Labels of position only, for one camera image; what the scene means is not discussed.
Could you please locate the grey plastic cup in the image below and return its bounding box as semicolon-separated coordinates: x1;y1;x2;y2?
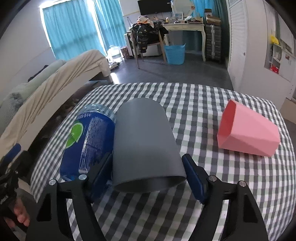
112;98;186;193

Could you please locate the pink faceted cup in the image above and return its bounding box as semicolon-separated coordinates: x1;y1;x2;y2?
217;99;280;157

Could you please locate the person's left hand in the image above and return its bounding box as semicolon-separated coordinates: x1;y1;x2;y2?
4;198;30;230

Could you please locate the light green pillow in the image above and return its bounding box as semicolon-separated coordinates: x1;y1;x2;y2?
1;59;67;105

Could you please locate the blue drink bottle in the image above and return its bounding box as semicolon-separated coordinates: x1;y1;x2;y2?
60;104;116;181

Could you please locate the grey checkered tablecloth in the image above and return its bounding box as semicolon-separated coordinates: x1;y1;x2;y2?
31;83;295;240

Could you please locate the bed with beige cover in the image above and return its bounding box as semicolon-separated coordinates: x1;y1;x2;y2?
1;50;110;157

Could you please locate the left blue window curtain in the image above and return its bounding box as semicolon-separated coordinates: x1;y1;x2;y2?
42;1;105;60

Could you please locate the blue window curtain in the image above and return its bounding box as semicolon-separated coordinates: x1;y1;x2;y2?
42;1;105;60
94;0;126;51

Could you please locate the clear water jug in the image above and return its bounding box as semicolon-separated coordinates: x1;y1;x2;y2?
107;45;123;63

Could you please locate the middle blue window curtain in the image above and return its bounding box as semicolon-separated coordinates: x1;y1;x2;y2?
94;0;126;51

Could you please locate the white louvered wardrobe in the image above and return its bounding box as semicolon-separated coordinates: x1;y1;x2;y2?
226;1;295;109

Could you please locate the blue laundry basket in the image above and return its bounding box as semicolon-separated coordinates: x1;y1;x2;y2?
164;45;186;65

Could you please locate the wooden chair with clothes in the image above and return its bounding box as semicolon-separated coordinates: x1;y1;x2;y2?
130;21;169;69

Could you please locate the grey plastic drawer tower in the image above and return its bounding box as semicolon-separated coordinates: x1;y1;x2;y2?
205;25;222;61

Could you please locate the white dressing table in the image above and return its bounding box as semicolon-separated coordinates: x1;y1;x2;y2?
164;23;206;62

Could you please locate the black television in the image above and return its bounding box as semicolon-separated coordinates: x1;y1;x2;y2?
137;0;172;15

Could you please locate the right blue curtain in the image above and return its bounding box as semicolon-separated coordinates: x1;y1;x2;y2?
191;0;230;52

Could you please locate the oval vanity mirror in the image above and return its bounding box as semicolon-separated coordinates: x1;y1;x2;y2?
172;0;195;17

